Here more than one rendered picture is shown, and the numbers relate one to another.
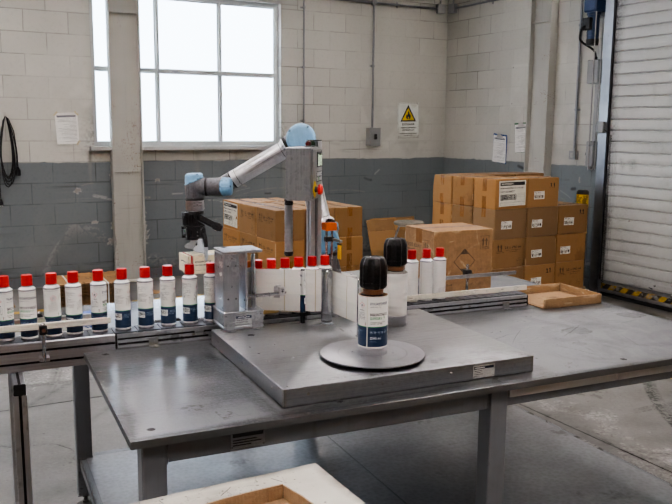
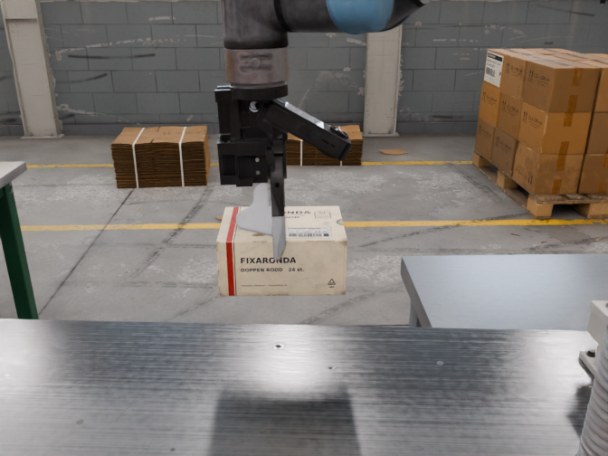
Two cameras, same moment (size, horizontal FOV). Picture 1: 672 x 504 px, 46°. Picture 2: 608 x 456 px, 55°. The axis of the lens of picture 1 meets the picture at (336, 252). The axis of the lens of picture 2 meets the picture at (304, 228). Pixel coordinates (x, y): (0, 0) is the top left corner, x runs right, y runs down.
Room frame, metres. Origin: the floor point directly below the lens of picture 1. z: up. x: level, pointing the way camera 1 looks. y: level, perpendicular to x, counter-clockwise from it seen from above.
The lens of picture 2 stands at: (2.64, 0.21, 1.31)
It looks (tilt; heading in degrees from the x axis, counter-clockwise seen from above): 22 degrees down; 27
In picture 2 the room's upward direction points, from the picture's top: straight up
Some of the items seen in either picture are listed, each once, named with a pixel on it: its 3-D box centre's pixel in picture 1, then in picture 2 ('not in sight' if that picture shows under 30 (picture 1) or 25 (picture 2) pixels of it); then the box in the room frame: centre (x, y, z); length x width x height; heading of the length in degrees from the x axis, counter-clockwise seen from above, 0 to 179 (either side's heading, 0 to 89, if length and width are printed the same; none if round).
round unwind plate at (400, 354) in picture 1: (372, 354); not in sight; (2.26, -0.11, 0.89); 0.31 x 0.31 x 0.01
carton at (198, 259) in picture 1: (202, 262); (282, 248); (3.26, 0.56, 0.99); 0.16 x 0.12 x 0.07; 119
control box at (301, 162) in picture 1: (304, 173); not in sight; (2.91, 0.12, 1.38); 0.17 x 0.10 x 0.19; 170
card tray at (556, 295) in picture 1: (552, 295); not in sight; (3.30, -0.92, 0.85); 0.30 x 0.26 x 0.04; 115
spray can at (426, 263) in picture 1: (426, 275); not in sight; (3.03, -0.35, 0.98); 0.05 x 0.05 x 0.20
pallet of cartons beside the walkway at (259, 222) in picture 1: (289, 253); (565, 125); (6.94, 0.41, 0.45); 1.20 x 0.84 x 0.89; 30
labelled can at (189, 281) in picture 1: (189, 293); not in sight; (2.65, 0.50, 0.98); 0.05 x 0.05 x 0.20
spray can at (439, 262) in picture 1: (439, 273); not in sight; (3.07, -0.41, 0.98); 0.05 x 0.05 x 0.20
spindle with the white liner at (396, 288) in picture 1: (395, 281); not in sight; (2.66, -0.20, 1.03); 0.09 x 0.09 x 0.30
